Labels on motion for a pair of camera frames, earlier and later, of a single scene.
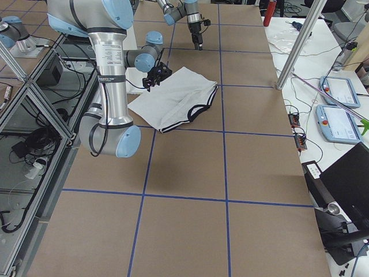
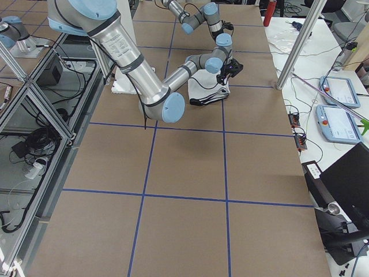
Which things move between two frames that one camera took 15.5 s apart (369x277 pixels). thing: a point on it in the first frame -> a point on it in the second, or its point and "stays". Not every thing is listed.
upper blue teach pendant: [341, 89] stays
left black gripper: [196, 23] -> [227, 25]
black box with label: [319, 193] stays
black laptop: [347, 179] stays
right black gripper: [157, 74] -> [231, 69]
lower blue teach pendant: [337, 124] stays
